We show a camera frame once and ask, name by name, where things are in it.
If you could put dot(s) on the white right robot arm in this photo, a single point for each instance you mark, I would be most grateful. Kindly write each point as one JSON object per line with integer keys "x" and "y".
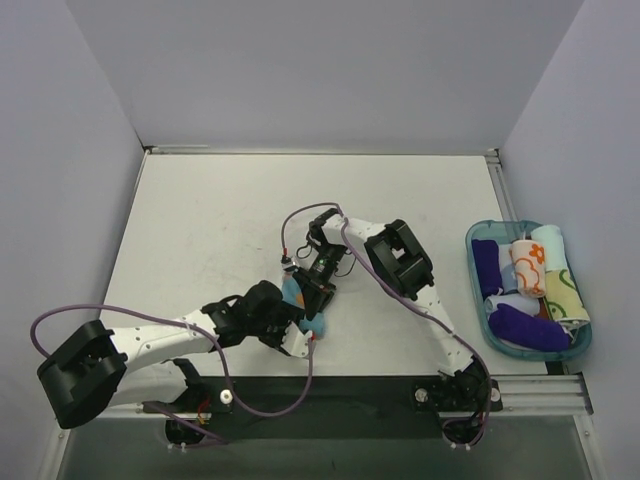
{"x": 394, "y": 257}

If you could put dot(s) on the cream green rolled towel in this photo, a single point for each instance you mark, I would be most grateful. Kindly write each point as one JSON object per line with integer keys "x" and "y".
{"x": 563, "y": 299}

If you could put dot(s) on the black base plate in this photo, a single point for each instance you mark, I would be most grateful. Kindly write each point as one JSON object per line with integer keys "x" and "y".
{"x": 335, "y": 408}

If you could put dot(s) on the purple rolled towel back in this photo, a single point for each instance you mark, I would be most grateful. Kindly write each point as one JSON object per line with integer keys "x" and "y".
{"x": 486, "y": 258}

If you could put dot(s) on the purple rolled towel front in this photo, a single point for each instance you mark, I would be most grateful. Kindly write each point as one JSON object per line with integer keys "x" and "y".
{"x": 522, "y": 329}

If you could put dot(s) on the purple rolled towel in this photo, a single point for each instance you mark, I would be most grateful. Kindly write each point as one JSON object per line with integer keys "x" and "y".
{"x": 486, "y": 258}
{"x": 522, "y": 329}

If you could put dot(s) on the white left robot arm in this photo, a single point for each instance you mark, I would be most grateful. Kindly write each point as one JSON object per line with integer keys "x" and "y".
{"x": 99, "y": 367}

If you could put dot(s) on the mint white rolled towel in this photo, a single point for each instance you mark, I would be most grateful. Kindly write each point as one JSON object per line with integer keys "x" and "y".
{"x": 551, "y": 239}

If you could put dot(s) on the aluminium front rail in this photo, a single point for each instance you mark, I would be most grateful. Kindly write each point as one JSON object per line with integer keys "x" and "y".
{"x": 524, "y": 394}

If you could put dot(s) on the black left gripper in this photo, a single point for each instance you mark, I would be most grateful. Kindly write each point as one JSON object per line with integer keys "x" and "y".
{"x": 279, "y": 329}

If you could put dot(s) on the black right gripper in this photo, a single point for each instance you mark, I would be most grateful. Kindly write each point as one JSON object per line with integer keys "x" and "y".
{"x": 314, "y": 288}

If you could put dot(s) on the orange flower pattern towel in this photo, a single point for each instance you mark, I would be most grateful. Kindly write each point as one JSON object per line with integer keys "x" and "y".
{"x": 528, "y": 259}

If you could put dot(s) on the light blue rolled towel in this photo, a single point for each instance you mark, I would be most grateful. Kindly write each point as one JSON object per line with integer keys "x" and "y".
{"x": 508, "y": 278}

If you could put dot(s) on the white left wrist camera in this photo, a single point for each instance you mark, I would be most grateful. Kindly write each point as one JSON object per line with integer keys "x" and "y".
{"x": 296, "y": 343}

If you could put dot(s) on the blue orange patterned towel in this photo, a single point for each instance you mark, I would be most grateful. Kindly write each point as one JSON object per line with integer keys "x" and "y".
{"x": 292, "y": 294}

